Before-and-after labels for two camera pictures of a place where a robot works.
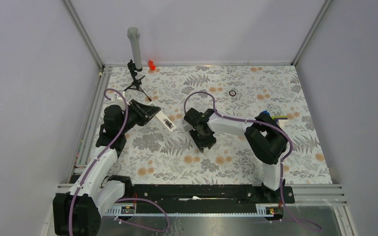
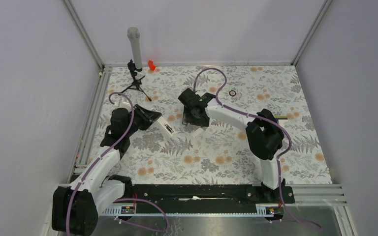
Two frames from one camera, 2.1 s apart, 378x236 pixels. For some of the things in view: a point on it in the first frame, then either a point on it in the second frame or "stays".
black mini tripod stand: [136, 84] stays
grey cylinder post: [134, 33] stays
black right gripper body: [202, 140] to [189, 117]
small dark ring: [231, 95] stays
